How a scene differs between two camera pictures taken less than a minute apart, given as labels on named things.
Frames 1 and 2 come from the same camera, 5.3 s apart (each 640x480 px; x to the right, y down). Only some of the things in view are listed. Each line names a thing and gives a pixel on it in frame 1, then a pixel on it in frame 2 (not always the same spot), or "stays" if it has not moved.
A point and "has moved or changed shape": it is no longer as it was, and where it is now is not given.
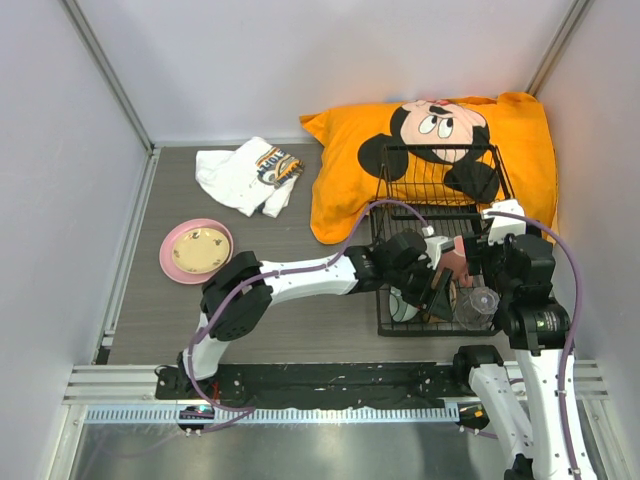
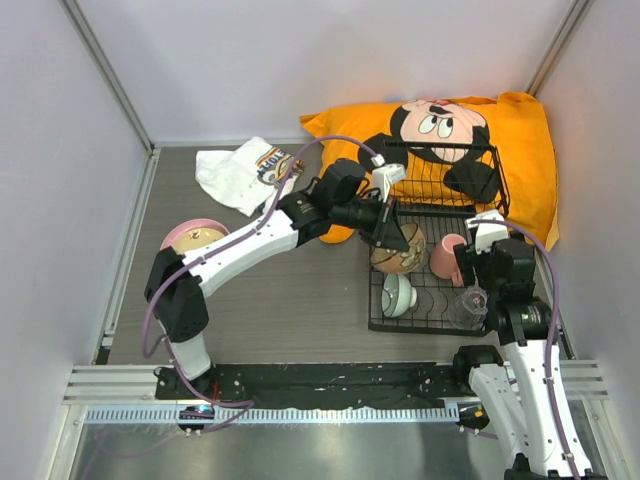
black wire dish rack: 429,198 stays
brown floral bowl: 453,295 has moved or changed shape
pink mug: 455,260 stays
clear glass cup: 477,310 stays
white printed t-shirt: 254,177 stays
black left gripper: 439,305 → 390,234
